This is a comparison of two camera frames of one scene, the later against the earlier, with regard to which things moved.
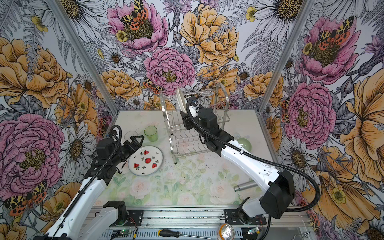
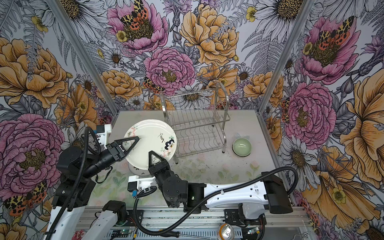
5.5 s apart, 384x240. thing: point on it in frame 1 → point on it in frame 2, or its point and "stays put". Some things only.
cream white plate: (180, 100) → (154, 135)
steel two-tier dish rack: (184, 141) stays put
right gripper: (187, 120) → (156, 168)
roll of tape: (225, 232) stays put
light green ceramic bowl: (245, 143) stays put
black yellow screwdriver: (164, 233) stays put
